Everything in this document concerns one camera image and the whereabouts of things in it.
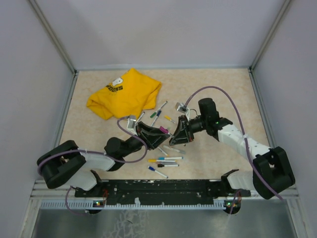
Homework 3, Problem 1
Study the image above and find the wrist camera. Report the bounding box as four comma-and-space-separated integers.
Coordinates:
126, 115, 137, 131
175, 102, 190, 120

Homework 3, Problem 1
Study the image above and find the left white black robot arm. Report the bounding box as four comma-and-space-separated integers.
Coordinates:
37, 122, 170, 197

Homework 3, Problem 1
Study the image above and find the grey cap marker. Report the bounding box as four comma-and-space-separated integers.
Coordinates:
163, 145, 186, 154

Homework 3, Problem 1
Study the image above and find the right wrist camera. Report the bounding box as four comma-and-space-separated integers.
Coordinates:
175, 102, 190, 120

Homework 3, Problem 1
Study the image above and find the cyan cap marker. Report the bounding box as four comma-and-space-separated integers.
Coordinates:
157, 157, 184, 161

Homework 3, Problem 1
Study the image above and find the navy cap rainbow marker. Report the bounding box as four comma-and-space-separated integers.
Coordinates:
151, 110, 161, 127

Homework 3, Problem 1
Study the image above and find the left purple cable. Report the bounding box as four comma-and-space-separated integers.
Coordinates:
37, 116, 149, 216

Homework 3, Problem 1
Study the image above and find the black cap marker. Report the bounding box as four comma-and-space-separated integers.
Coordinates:
157, 164, 179, 168

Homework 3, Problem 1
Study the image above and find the blue cap whiteboard marker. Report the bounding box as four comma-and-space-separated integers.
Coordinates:
148, 166, 168, 179

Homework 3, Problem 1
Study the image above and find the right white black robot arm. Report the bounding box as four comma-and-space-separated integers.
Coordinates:
169, 98, 295, 199

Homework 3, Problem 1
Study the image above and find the yellow cap rainbow marker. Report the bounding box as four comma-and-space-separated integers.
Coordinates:
164, 115, 176, 124

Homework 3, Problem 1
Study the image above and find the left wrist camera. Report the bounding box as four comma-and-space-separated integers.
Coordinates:
126, 115, 137, 131

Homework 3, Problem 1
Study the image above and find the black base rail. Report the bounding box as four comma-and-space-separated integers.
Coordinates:
75, 173, 251, 214

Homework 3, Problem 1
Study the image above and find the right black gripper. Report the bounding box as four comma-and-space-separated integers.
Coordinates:
169, 115, 208, 145

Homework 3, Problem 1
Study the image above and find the yellow printed t-shirt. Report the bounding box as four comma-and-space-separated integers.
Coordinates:
86, 68, 162, 120

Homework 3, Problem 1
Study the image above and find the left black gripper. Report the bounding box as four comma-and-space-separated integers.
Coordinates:
121, 121, 170, 158

